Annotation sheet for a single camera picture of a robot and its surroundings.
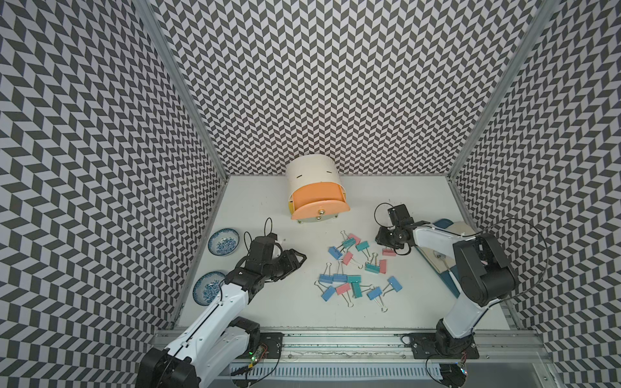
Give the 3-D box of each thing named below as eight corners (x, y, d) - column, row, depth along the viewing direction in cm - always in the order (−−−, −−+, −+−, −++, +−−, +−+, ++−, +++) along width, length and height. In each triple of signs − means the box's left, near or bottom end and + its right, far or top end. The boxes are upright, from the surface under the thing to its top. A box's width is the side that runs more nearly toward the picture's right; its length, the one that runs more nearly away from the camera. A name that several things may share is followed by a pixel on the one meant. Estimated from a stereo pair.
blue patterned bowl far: (209, 257, 94) (204, 251, 90) (216, 234, 100) (212, 228, 96) (235, 257, 94) (231, 251, 90) (241, 234, 100) (237, 228, 96)
